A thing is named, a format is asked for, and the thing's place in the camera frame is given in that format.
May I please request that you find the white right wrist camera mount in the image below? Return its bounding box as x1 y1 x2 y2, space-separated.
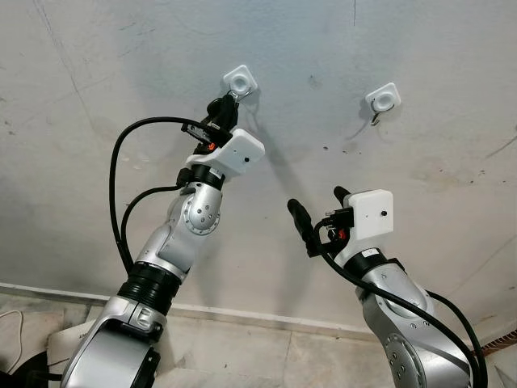
333 189 395 268

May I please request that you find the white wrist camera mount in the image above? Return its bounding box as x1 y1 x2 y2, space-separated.
333 189 395 268
187 128 267 180

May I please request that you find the white square wall hook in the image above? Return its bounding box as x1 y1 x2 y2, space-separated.
364 82 402 127
223 65 261 103

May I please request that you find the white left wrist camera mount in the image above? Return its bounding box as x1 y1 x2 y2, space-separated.
187 128 267 180

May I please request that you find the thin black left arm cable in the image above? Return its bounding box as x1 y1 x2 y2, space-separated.
120 184 188 251

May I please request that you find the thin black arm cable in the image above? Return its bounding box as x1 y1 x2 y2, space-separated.
424 289 488 381
120 184 188 251

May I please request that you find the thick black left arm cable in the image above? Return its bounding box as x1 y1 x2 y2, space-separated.
109 116 212 274

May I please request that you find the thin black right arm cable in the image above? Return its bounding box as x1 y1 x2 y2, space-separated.
424 289 488 381

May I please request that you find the white cable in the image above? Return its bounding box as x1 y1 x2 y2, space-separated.
0 310 29 356

